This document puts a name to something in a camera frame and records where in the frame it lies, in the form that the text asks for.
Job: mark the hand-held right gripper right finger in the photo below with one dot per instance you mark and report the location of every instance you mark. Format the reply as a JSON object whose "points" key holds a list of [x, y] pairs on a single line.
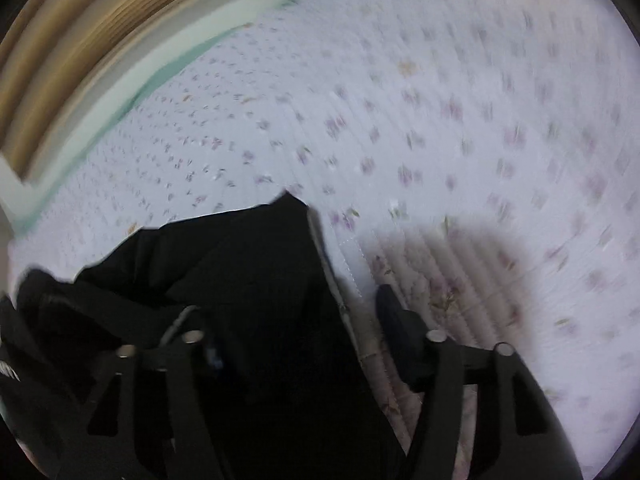
{"points": [[400, 325]]}

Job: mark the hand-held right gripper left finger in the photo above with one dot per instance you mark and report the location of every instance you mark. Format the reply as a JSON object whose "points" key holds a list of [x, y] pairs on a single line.
{"points": [[195, 377]]}

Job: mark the black hooded jacket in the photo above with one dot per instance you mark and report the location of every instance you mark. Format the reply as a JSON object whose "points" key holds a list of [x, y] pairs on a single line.
{"points": [[250, 270]]}

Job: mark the floral quilted bed cover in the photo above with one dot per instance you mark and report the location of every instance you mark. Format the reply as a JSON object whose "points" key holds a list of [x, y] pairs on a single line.
{"points": [[450, 110]]}

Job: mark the mint green bed sheet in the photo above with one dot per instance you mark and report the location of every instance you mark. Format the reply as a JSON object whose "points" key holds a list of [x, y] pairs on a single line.
{"points": [[165, 67]]}

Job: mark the striped brown roller blind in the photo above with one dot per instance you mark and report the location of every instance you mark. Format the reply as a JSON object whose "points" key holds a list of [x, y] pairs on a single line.
{"points": [[85, 35]]}

